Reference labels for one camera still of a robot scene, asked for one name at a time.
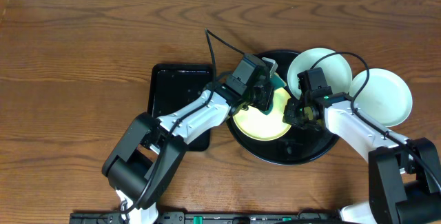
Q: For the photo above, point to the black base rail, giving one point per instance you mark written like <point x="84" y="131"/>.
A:
<point x="201" y="218"/>

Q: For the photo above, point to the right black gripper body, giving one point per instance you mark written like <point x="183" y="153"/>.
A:
<point x="298" y="116"/>

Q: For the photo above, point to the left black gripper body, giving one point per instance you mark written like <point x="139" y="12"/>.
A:
<point x="263" y="96"/>

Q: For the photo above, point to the white plate with blue stain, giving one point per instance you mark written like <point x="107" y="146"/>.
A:
<point x="336" y="69"/>

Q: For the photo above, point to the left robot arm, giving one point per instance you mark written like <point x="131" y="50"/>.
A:
<point x="146" y="158"/>

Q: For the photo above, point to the yellow plate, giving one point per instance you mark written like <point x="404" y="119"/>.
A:
<point x="265" y="127"/>

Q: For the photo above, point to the rectangular black tray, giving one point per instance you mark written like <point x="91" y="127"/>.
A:
<point x="173" y="86"/>

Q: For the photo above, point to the light blue plate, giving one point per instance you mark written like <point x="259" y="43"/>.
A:
<point x="386" y="98"/>

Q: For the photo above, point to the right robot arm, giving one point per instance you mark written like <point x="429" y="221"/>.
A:
<point x="404" y="174"/>

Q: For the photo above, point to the round black tray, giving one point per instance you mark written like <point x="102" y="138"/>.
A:
<point x="293" y="148"/>

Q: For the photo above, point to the green yellow sponge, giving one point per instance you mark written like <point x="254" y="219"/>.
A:
<point x="277" y="82"/>

